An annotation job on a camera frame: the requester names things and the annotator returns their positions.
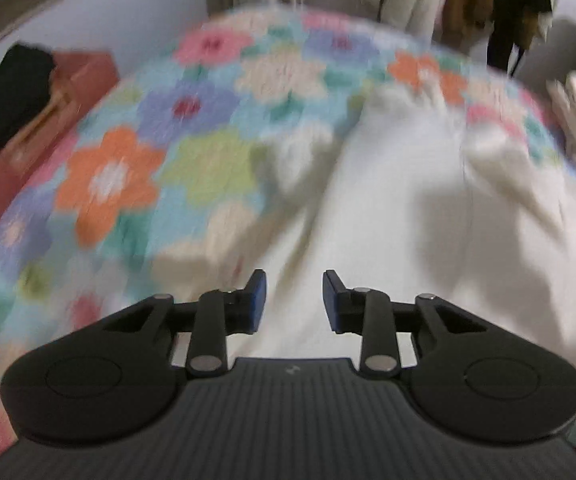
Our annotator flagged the colourful floral bed cover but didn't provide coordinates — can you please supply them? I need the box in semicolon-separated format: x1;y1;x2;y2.
0;6;576;454

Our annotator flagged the white fleece zip jacket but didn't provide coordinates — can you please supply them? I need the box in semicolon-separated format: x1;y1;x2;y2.
152;81;576;391

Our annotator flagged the black folded garment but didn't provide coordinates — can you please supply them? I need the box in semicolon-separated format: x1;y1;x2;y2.
0;44;56;150

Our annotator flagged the red storage box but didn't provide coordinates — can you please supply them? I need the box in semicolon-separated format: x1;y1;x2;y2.
0;51;118;218

